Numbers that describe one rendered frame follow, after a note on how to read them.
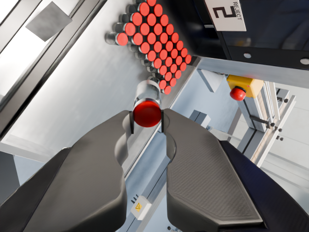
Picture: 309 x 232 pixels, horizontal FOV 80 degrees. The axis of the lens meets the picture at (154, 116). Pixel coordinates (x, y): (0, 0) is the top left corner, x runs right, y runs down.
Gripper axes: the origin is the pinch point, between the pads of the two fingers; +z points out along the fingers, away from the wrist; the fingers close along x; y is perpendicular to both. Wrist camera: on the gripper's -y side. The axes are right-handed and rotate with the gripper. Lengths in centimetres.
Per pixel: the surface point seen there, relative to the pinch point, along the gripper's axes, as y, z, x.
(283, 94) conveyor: 38, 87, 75
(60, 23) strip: -4.9, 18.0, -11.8
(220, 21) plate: -3.9, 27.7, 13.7
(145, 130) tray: 20.4, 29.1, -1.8
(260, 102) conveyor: 31, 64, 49
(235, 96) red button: 15.0, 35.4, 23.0
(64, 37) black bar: -2.9, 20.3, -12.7
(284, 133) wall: 139, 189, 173
